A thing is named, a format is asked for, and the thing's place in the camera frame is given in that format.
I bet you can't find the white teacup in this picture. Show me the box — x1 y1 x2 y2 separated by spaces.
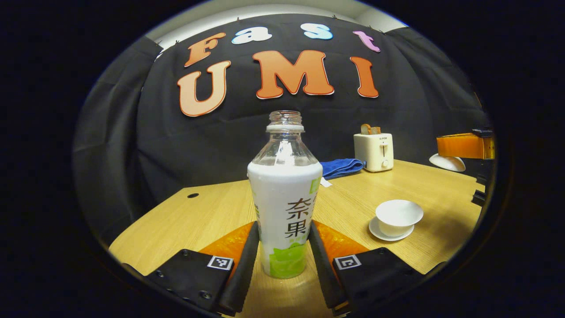
376 200 424 237

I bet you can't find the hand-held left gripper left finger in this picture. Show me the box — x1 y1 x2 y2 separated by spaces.
145 221 260 317

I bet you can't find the clear water bottle white label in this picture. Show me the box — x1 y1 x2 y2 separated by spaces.
246 110 324 280

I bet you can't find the blue towel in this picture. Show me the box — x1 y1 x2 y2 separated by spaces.
320 158 366 188

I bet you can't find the white teacup lid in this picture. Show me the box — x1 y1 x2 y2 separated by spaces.
429 153 466 172

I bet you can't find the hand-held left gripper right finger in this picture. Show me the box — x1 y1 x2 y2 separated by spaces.
308 220 428 316

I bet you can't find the cream toaster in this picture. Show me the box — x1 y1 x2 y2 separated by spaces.
353 132 394 173

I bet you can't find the black backdrop cloth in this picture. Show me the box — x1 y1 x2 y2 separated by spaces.
73 13 493 248

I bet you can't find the white saucer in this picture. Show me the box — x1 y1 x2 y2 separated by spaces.
369 216 415 242

